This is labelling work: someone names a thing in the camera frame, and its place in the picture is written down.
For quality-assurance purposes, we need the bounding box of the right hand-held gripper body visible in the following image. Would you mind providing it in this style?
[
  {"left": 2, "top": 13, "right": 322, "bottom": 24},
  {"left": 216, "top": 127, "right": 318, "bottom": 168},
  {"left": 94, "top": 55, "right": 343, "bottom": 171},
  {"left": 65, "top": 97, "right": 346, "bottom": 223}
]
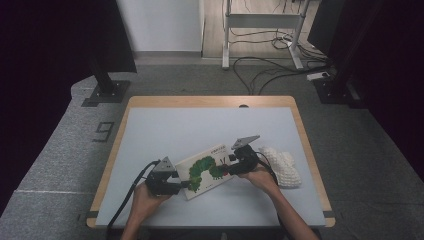
[{"left": 230, "top": 134, "right": 261, "bottom": 174}]

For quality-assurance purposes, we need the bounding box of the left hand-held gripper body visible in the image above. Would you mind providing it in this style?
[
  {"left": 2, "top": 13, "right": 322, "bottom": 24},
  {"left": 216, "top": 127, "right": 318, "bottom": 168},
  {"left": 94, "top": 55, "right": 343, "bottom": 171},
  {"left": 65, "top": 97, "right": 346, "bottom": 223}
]
[{"left": 145, "top": 156, "right": 178, "bottom": 197}]

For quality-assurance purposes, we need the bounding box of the white caterpillar picture book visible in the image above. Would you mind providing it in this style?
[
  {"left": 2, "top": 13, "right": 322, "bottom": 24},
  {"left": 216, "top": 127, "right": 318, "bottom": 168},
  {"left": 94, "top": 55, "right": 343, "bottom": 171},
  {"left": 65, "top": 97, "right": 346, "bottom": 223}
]
[{"left": 174, "top": 143, "right": 236, "bottom": 201}]

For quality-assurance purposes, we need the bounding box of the white knitted cloth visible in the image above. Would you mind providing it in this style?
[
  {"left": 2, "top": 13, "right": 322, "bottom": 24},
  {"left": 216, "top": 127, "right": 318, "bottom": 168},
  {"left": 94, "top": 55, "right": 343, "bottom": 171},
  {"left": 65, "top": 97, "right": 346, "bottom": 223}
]
[{"left": 258, "top": 146, "right": 303, "bottom": 189}]

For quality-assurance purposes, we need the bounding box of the person's left hand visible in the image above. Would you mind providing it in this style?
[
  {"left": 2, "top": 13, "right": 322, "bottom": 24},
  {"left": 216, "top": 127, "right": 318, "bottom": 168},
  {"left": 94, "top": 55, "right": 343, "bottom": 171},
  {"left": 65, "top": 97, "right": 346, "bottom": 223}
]
[{"left": 131, "top": 182, "right": 171, "bottom": 224}]

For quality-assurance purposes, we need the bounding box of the person's right hand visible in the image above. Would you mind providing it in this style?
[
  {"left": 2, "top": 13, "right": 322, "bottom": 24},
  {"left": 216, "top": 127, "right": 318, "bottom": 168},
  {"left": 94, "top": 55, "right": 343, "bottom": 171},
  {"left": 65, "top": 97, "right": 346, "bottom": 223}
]
[{"left": 238, "top": 164, "right": 279, "bottom": 195}]

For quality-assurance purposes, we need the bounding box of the wooden table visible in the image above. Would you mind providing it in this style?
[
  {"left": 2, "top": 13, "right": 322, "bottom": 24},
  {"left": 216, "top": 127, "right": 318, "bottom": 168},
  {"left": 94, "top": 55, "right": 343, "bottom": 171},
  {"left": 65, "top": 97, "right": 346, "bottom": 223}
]
[{"left": 85, "top": 95, "right": 336, "bottom": 229}]

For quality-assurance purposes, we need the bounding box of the black metal stand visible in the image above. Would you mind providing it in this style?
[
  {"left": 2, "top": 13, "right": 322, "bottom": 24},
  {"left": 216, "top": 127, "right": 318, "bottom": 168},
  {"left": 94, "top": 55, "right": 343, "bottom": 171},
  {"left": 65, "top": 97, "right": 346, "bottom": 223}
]
[
  {"left": 312, "top": 0, "right": 384, "bottom": 109},
  {"left": 81, "top": 54, "right": 132, "bottom": 108}
]

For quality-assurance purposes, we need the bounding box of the white power strip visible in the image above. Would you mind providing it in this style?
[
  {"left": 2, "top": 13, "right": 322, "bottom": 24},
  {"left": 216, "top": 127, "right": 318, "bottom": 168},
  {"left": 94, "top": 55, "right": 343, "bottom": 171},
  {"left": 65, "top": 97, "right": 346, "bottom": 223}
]
[{"left": 306, "top": 70, "right": 331, "bottom": 82}]

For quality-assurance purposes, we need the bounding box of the right hand-held gripper black cable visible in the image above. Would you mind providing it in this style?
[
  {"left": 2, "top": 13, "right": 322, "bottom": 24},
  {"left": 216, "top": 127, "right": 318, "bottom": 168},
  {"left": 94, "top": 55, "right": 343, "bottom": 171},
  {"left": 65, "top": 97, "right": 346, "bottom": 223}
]
[{"left": 254, "top": 151, "right": 279, "bottom": 188}]

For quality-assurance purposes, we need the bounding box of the hand-held gripper black cable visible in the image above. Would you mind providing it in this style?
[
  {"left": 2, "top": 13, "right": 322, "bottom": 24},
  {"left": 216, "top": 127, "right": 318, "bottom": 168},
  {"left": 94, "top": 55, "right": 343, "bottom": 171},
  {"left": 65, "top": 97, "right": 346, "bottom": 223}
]
[
  {"left": 105, "top": 159, "right": 162, "bottom": 240},
  {"left": 254, "top": 151, "right": 279, "bottom": 188}
]

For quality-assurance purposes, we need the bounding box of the left hand-held gripper black cable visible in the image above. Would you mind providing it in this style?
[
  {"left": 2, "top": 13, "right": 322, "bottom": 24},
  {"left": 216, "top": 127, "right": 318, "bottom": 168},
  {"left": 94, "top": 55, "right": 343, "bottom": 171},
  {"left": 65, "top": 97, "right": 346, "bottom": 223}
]
[{"left": 105, "top": 159, "right": 162, "bottom": 240}]

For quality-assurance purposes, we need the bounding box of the black floor cable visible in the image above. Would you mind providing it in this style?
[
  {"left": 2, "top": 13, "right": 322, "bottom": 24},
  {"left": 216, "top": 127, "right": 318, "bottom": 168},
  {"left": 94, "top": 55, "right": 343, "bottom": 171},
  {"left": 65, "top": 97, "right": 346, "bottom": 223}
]
[{"left": 232, "top": 56, "right": 332, "bottom": 96}]

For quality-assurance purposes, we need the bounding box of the tangled black cable bundle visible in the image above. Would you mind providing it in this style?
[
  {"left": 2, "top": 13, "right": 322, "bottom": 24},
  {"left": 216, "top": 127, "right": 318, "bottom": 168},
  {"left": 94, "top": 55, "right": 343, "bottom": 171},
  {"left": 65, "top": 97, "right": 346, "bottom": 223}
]
[{"left": 229, "top": 26, "right": 329, "bottom": 64}]

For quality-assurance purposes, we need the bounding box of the white metal desk frame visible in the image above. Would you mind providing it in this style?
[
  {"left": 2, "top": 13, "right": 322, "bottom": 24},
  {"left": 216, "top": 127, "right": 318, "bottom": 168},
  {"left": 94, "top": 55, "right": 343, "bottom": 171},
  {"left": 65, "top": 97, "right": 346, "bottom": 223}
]
[{"left": 221, "top": 0, "right": 313, "bottom": 70}]

